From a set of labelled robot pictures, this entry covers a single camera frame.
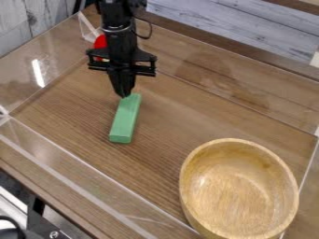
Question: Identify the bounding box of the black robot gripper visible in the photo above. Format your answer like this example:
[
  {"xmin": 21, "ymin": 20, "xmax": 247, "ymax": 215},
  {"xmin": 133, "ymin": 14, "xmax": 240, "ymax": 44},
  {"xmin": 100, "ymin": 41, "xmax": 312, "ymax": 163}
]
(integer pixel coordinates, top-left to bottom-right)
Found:
[{"xmin": 85, "ymin": 30, "xmax": 157, "ymax": 98}]

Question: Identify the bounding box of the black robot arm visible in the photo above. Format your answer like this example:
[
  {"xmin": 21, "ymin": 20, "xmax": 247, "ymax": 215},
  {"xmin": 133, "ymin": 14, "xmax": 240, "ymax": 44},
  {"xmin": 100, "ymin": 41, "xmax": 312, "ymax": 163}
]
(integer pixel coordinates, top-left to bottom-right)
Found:
[{"xmin": 85, "ymin": 0, "xmax": 157, "ymax": 98}]

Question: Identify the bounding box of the green rectangular block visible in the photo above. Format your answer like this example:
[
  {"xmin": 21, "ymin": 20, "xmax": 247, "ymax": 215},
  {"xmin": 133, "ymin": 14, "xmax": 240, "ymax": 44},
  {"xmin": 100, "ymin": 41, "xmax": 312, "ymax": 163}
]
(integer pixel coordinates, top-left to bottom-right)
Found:
[{"xmin": 108, "ymin": 93, "xmax": 141, "ymax": 144}]

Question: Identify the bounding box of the brown wooden bowl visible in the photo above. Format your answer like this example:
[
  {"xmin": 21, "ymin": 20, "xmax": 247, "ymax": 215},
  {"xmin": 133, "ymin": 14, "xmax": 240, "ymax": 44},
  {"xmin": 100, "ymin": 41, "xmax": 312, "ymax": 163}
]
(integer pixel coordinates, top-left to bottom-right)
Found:
[{"xmin": 178, "ymin": 138, "xmax": 299, "ymax": 239}]

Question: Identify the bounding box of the red toy strawberry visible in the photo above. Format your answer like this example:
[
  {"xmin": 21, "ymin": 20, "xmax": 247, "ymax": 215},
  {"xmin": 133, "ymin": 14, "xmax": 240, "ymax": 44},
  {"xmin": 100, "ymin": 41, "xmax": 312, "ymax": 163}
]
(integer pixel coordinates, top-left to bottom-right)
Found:
[{"xmin": 93, "ymin": 35, "xmax": 106, "ymax": 49}]

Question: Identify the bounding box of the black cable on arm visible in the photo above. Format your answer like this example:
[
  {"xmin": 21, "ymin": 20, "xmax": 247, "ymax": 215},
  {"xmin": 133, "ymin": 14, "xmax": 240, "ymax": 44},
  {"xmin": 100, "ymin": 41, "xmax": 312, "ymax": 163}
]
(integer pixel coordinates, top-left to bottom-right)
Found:
[{"xmin": 132, "ymin": 16, "xmax": 154, "ymax": 40}]

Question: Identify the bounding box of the clear acrylic tray enclosure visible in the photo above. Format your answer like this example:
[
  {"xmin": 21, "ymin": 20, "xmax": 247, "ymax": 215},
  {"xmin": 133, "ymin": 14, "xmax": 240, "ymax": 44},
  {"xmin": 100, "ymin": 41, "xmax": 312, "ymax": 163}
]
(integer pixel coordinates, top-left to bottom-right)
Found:
[{"xmin": 0, "ymin": 12, "xmax": 319, "ymax": 239}]

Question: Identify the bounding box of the black metal table frame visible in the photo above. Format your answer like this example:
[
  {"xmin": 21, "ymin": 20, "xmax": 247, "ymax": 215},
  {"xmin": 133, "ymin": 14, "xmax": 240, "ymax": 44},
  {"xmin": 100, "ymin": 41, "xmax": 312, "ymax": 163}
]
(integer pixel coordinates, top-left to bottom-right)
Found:
[{"xmin": 26, "ymin": 196, "xmax": 70, "ymax": 239}]

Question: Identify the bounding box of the black cable lower left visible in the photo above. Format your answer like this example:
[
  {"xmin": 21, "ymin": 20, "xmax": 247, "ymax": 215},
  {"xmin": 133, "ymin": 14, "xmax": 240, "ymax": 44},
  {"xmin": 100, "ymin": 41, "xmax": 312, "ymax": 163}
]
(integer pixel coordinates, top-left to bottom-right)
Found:
[{"xmin": 0, "ymin": 215, "xmax": 28, "ymax": 239}]

